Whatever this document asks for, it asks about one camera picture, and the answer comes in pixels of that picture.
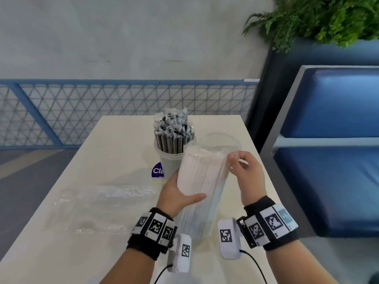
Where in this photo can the person's right hand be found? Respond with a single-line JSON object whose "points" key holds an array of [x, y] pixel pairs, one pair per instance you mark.
{"points": [[253, 183]]}

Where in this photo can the person's left hand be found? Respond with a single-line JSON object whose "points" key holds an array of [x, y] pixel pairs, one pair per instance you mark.
{"points": [[171, 201]]}

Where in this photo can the clear cup with purple label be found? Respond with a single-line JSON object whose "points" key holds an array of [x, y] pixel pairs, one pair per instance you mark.
{"points": [[168, 165]]}

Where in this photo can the bundle of white straws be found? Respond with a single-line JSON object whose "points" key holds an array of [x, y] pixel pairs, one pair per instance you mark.
{"points": [[204, 180]]}

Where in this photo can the clear plastic straw bag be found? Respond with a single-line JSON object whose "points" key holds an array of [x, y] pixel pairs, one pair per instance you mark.
{"points": [[103, 204], [213, 227]]}

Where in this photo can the clear plastic cup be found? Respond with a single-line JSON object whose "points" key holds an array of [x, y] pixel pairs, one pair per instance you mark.
{"points": [[219, 141]]}

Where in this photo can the bundle of black straws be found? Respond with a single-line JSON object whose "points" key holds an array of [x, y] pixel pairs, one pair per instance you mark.
{"points": [[171, 139]]}

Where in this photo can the person's right forearm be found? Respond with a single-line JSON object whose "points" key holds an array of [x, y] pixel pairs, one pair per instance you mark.
{"points": [[296, 266]]}

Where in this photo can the black marker wristband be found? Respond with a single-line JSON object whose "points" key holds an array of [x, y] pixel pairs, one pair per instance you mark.
{"points": [[281, 242], [142, 246]]}

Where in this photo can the blue bench seat cushion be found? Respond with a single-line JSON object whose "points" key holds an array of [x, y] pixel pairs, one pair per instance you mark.
{"points": [[331, 192]]}

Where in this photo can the dark planter box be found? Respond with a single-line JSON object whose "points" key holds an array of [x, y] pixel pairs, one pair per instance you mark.
{"points": [[266, 100]]}

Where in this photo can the small white railing cap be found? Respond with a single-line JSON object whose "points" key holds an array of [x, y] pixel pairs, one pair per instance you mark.
{"points": [[251, 81]]}

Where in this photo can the blue bench backrest cushion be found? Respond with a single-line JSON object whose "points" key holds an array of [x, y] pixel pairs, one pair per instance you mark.
{"points": [[334, 103]]}

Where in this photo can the blue mesh railing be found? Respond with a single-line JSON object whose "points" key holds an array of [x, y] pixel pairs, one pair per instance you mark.
{"points": [[88, 82]]}

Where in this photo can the green fern plant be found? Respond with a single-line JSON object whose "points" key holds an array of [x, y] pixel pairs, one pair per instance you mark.
{"points": [[311, 17]]}

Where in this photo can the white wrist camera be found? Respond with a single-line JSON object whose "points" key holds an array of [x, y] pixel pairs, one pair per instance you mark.
{"points": [[229, 251], [179, 263]]}

